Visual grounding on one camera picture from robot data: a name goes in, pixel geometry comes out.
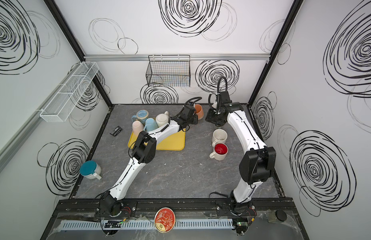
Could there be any orange mug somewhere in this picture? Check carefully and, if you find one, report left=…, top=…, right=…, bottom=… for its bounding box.
left=194, top=104, right=204, bottom=120

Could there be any speckled white mug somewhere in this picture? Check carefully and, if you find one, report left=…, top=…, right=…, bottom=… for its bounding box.
left=211, top=129, right=228, bottom=147

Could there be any white ribbed mug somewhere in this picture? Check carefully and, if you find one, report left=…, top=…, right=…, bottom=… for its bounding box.
left=155, top=111, right=169, bottom=128

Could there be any cream mug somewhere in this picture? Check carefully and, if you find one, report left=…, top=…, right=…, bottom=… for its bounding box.
left=209, top=143, right=228, bottom=161

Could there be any light blue mug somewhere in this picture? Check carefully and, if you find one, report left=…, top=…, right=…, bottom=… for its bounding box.
left=143, top=118, right=158, bottom=132

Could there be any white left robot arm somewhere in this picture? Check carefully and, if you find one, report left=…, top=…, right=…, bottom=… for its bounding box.
left=99, top=97, right=201, bottom=217

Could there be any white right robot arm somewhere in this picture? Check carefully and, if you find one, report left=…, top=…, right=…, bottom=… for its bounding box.
left=205, top=91, right=276, bottom=212

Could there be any blue butterfly mug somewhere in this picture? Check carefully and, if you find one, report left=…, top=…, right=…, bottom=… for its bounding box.
left=131, top=110, right=149, bottom=125

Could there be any pink mug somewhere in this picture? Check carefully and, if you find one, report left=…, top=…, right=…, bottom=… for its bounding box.
left=132, top=121, right=144, bottom=137

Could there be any yellow plastic tray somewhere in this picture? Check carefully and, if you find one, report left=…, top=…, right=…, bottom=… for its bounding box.
left=127, top=128, right=186, bottom=151

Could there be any black snack bar wrapper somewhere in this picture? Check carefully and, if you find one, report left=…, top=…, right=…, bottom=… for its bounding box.
left=110, top=126, right=123, bottom=137

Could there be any teal capped white cylinder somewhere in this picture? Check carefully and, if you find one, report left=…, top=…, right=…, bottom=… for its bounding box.
left=79, top=161, right=102, bottom=180

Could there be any black wire basket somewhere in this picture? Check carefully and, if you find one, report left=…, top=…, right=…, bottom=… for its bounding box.
left=145, top=60, right=191, bottom=87

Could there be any aluminium wall rail back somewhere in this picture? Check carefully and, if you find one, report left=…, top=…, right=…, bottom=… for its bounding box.
left=84, top=53, right=270, bottom=62

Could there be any aluminium wall rail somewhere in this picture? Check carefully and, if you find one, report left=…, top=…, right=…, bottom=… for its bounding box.
left=0, top=62, right=82, bottom=174
left=84, top=53, right=270, bottom=62

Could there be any grey slotted cable duct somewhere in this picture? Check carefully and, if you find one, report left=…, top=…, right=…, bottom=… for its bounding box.
left=57, top=219, right=234, bottom=231

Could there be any white wire shelf basket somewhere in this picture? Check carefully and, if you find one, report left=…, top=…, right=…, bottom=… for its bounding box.
left=40, top=62, right=99, bottom=123

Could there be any black corner frame post right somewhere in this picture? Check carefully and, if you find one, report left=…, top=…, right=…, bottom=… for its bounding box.
left=247, top=0, right=303, bottom=108

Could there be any black corner frame post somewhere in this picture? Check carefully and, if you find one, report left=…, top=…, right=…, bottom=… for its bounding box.
left=44, top=0, right=113, bottom=109
left=247, top=0, right=303, bottom=108

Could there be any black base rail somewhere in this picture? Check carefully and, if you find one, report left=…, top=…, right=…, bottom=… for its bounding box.
left=54, top=198, right=296, bottom=217

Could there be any black corner frame post left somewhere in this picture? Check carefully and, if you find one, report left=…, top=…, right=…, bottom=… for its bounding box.
left=44, top=0, right=113, bottom=109

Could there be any aluminium wall rail left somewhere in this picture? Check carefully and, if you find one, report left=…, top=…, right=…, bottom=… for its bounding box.
left=0, top=62, right=82, bottom=174

